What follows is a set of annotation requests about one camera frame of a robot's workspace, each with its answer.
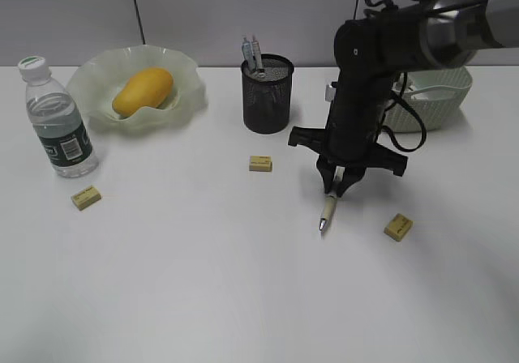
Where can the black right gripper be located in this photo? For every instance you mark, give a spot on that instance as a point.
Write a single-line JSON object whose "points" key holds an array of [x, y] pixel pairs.
{"points": [[376, 157]]}

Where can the beige grip white pen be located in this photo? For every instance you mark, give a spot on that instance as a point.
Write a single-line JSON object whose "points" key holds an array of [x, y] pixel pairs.
{"points": [[330, 204]]}

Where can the yellow eraser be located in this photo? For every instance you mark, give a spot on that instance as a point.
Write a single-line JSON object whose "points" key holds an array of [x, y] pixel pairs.
{"points": [[260, 164], [398, 227], [86, 197]]}

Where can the grey grip white pen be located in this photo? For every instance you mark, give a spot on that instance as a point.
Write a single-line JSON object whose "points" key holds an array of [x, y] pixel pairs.
{"points": [[259, 66]]}

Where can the blue grip pen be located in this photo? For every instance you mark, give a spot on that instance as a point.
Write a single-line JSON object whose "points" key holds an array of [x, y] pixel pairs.
{"points": [[248, 54]]}

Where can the yellow mango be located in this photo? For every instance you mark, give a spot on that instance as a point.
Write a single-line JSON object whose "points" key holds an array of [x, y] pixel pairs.
{"points": [[148, 88]]}

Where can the clear plastic water bottle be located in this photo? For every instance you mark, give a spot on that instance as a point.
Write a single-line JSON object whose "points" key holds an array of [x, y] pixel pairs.
{"points": [[56, 119]]}

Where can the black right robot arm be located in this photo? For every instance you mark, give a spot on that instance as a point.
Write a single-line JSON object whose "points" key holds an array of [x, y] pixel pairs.
{"points": [[372, 53]]}

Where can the black mesh pen holder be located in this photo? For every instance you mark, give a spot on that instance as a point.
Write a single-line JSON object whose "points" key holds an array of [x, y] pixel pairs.
{"points": [[266, 101]]}

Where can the translucent green wavy plate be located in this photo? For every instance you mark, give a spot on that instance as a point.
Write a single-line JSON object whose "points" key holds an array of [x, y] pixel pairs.
{"points": [[95, 84]]}

